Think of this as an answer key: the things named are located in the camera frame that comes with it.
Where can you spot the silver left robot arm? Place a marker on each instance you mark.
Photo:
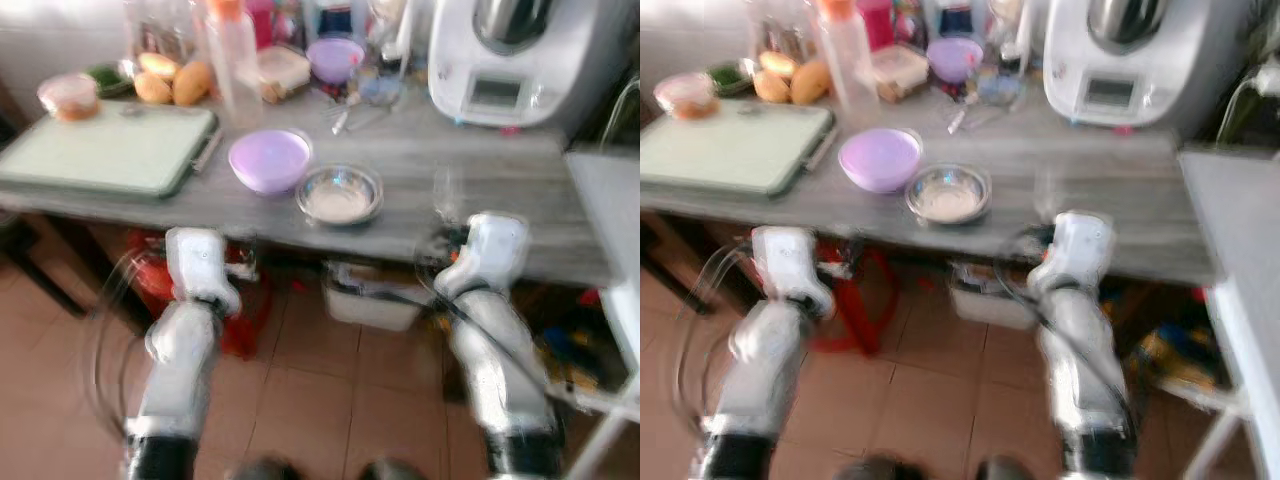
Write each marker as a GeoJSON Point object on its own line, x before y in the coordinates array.
{"type": "Point", "coordinates": [180, 350]}
{"type": "Point", "coordinates": [765, 360]}

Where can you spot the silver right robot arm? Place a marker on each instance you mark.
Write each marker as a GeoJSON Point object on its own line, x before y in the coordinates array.
{"type": "Point", "coordinates": [1085, 370]}
{"type": "Point", "coordinates": [500, 370]}

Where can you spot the colourful packages pile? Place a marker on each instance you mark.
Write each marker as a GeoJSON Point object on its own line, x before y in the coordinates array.
{"type": "Point", "coordinates": [580, 345]}
{"type": "Point", "coordinates": [1170, 345]}

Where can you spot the pale green cutting board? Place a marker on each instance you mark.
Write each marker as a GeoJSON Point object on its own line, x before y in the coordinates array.
{"type": "Point", "coordinates": [735, 148]}
{"type": "Point", "coordinates": [105, 148]}

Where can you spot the round tub with orange food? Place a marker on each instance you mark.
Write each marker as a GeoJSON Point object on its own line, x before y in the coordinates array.
{"type": "Point", "coordinates": [686, 96]}
{"type": "Point", "coordinates": [69, 97]}

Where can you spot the dish of green vegetables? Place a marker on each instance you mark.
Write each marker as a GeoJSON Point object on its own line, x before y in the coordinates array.
{"type": "Point", "coordinates": [730, 78]}
{"type": "Point", "coordinates": [108, 78]}

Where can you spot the small yellow mango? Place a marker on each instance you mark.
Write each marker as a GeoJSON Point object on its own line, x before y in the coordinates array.
{"type": "Point", "coordinates": [770, 87]}
{"type": "Point", "coordinates": [152, 89]}

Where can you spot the white kitchen cooking machine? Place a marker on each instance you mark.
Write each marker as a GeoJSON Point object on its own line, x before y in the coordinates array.
{"type": "Point", "coordinates": [530, 70]}
{"type": "Point", "coordinates": [1150, 70]}

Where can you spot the pale bread roll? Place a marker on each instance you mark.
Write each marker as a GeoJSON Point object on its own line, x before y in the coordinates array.
{"type": "Point", "coordinates": [160, 65]}
{"type": "Point", "coordinates": [778, 63]}

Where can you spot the large yellow mango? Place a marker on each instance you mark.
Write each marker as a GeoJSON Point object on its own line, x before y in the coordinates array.
{"type": "Point", "coordinates": [810, 83]}
{"type": "Point", "coordinates": [192, 84]}

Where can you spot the red plastic stool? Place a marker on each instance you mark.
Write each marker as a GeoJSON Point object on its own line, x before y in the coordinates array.
{"type": "Point", "coordinates": [868, 300]}
{"type": "Point", "coordinates": [150, 280]}

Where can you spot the glass jar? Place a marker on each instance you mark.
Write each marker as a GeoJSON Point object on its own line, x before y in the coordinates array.
{"type": "Point", "coordinates": [778, 28]}
{"type": "Point", "coordinates": [160, 30]}

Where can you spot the large purple plastic bowl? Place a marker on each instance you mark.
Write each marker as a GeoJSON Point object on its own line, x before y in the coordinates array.
{"type": "Point", "coordinates": [880, 158]}
{"type": "Point", "coordinates": [270, 158]}

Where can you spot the clear bottle with orange cap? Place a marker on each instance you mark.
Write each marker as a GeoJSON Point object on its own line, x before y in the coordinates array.
{"type": "Point", "coordinates": [848, 65]}
{"type": "Point", "coordinates": [236, 70]}

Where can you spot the white storage box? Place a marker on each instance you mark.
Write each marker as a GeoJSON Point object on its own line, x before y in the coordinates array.
{"type": "Point", "coordinates": [985, 300]}
{"type": "Point", "coordinates": [370, 305]}

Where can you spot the small bluish glass bowl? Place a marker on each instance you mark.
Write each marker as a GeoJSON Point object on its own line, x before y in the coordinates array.
{"type": "Point", "coordinates": [381, 90]}
{"type": "Point", "coordinates": [998, 89]}

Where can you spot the steel bowl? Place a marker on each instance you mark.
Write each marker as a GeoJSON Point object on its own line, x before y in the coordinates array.
{"type": "Point", "coordinates": [340, 198]}
{"type": "Point", "coordinates": [948, 196]}

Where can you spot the clear plastic food box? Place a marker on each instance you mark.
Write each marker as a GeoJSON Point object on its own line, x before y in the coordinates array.
{"type": "Point", "coordinates": [284, 70]}
{"type": "Point", "coordinates": [900, 70]}

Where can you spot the pink cup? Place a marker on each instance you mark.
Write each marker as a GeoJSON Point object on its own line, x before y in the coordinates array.
{"type": "Point", "coordinates": [260, 22]}
{"type": "Point", "coordinates": [876, 24]}

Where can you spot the small metal utensil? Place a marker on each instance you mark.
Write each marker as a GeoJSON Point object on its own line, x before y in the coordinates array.
{"type": "Point", "coordinates": [956, 121]}
{"type": "Point", "coordinates": [340, 121]}

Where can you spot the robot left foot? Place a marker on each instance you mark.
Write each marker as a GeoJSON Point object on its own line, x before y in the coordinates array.
{"type": "Point", "coordinates": [870, 470]}
{"type": "Point", "coordinates": [265, 470]}

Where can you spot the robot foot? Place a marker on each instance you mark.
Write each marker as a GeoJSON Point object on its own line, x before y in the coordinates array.
{"type": "Point", "coordinates": [870, 470]}
{"type": "Point", "coordinates": [392, 470]}
{"type": "Point", "coordinates": [265, 470]}
{"type": "Point", "coordinates": [1008, 470]}

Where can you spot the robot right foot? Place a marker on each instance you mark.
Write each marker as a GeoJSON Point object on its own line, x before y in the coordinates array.
{"type": "Point", "coordinates": [392, 470]}
{"type": "Point", "coordinates": [1008, 470]}

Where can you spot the small purple plastic bowl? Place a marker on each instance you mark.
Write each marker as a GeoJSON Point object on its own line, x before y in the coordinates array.
{"type": "Point", "coordinates": [955, 58]}
{"type": "Point", "coordinates": [335, 58]}

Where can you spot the white side counter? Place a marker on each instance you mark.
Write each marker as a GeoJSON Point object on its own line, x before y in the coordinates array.
{"type": "Point", "coordinates": [1235, 230]}

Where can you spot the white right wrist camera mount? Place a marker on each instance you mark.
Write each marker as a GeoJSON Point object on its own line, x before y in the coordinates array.
{"type": "Point", "coordinates": [1080, 250]}
{"type": "Point", "coordinates": [495, 250]}

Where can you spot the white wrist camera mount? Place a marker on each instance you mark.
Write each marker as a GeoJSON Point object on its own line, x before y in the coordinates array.
{"type": "Point", "coordinates": [200, 265]}
{"type": "Point", "coordinates": [790, 265]}
{"type": "Point", "coordinates": [1080, 250]}
{"type": "Point", "coordinates": [495, 250]}

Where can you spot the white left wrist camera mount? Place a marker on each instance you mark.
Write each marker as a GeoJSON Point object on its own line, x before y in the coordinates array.
{"type": "Point", "coordinates": [200, 265]}
{"type": "Point", "coordinates": [790, 265]}

